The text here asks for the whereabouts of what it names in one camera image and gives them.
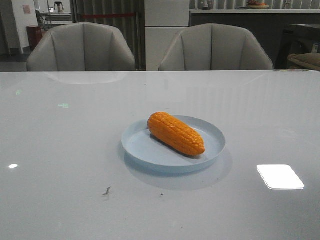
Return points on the orange corn cob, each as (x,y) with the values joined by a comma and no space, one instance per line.
(176,134)

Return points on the light blue plate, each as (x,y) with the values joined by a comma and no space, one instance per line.
(148,152)

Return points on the grey right armchair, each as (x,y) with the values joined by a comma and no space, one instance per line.
(215,47)

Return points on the grey armchair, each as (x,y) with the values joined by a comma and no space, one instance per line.
(215,47)
(82,47)

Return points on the white refrigerator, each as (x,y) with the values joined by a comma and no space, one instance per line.
(163,19)

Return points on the grey left armchair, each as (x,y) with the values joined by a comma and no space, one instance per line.
(82,47)

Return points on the red barrier belt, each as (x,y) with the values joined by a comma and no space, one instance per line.
(108,16)

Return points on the dark kitchen counter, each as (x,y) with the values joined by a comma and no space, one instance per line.
(269,26)

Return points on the fruit bowl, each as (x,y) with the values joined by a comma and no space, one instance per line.
(256,5)

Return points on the distant metal table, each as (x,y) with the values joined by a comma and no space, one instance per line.
(53,12)

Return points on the red bin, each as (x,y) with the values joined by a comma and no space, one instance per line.
(34,34)

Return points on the dark side table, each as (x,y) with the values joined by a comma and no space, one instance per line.
(297,39)

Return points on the beige cushion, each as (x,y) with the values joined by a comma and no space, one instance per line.
(306,61)

